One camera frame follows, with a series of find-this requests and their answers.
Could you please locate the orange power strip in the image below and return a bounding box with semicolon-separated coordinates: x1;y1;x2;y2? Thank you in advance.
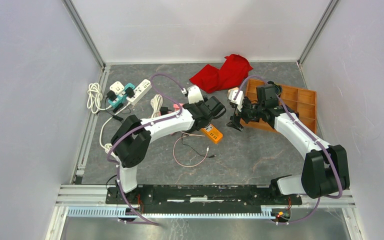
201;123;223;144

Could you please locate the pink charging cable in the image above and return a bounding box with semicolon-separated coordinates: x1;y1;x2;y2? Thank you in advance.
172;130;211;169

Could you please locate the beige cube plug adapter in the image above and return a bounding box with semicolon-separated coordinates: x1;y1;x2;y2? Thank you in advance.
227;87;239;100

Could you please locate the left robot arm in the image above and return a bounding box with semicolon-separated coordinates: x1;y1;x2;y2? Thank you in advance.
107;96;226;204

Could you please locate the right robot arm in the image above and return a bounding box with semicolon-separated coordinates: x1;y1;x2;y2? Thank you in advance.
227;82;350;204

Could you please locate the pink power strip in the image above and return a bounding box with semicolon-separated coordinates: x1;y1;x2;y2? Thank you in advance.
173;103;183;112

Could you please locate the red cloth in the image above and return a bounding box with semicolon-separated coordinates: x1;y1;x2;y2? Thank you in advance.
189;54;253;94

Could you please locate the orange compartment tray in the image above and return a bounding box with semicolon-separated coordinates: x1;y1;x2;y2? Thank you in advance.
240;78;318;134

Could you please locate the white power strip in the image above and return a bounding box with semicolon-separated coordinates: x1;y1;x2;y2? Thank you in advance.
126;79;152;106

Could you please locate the white cube adapter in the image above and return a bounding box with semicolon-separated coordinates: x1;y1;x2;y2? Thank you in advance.
109;81;125;95

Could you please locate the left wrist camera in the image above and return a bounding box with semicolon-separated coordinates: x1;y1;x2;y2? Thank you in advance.
187;85;204;104

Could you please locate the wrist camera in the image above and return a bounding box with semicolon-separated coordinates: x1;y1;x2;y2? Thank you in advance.
187;85;204;104
228;89;244;111

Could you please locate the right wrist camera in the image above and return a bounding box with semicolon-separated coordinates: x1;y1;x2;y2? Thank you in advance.
228;89;244;111

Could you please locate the dark coiled cable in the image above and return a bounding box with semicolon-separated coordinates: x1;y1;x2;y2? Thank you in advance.
268;81;282;95

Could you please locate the white cable bundle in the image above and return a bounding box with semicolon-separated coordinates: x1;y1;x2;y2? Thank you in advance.
148;94;164;119

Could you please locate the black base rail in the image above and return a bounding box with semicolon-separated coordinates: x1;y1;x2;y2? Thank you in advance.
105;184;303;214

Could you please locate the white coiled cable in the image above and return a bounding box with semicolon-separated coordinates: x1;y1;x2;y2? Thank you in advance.
86;82;104;115

